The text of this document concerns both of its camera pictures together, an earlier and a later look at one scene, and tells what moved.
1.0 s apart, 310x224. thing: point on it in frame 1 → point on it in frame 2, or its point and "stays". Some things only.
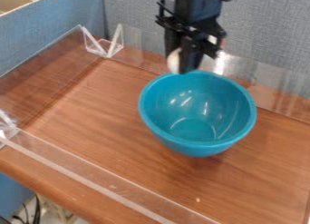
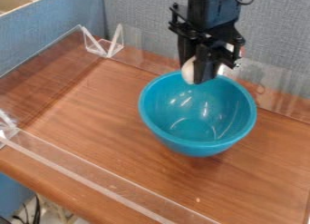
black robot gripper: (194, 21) → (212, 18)
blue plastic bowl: (199, 112) stays
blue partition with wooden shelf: (36, 18) stays
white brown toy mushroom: (173, 63) → (187, 68)
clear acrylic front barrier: (97, 178) stays
